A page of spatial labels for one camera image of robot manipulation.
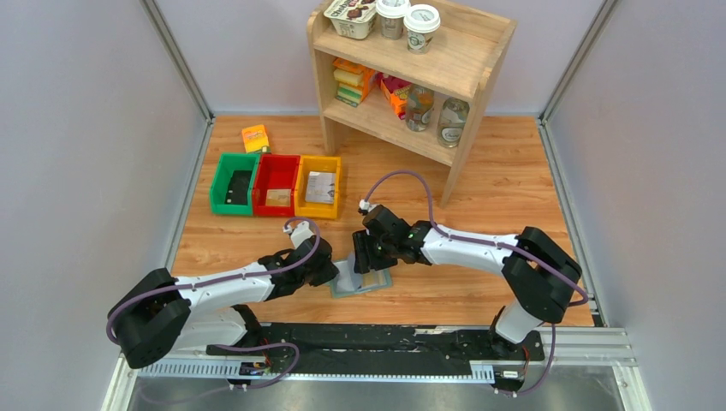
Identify green plastic bin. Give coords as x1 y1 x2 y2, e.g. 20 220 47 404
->
209 152 260 216

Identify coffee cup white lid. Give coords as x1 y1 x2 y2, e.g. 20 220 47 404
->
376 0 410 40
403 4 441 54

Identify wooden shelf unit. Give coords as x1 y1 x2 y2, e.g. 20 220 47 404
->
306 1 517 206

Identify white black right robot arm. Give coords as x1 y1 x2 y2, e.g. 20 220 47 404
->
352 205 587 344

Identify black item in green bin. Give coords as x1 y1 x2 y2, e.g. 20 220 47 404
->
225 170 253 206

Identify aluminium frame rail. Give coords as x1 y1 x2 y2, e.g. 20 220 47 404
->
102 323 652 410

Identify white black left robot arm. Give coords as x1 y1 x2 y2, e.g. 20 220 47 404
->
106 235 338 369

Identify right clear glass bottle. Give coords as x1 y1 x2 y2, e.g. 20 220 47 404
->
437 97 470 148

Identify orange red snack box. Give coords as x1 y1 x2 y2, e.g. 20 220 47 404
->
378 73 412 120

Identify orange yellow snack box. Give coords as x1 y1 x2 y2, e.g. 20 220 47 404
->
241 124 271 153

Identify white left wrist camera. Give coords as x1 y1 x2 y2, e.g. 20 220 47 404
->
283 220 315 248

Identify stack of sponges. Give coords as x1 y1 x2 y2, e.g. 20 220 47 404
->
333 57 378 107

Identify white packet in yellow bin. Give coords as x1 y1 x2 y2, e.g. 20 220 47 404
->
305 171 336 205

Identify yellow plastic bin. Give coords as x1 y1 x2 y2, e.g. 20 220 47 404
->
294 155 342 219

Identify right coffee cup white lid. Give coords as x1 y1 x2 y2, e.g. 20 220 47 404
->
403 4 441 54

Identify tan card in red bin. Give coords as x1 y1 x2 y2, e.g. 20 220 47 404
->
265 188 291 207

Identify left coffee cup white lid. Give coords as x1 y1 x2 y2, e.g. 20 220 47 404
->
376 0 410 40

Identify left clear glass bottle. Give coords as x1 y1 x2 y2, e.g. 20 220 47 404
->
404 84 435 132

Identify tan credit card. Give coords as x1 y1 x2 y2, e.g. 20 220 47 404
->
361 271 390 289

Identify red plastic bin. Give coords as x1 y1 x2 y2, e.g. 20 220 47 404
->
252 154 301 217

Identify teal card holder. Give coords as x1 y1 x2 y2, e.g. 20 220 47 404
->
327 253 393 298

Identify clear glass bottle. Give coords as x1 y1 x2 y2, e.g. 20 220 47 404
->
437 97 470 148
404 84 435 132

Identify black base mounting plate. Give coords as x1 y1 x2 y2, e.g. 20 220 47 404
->
239 323 547 390

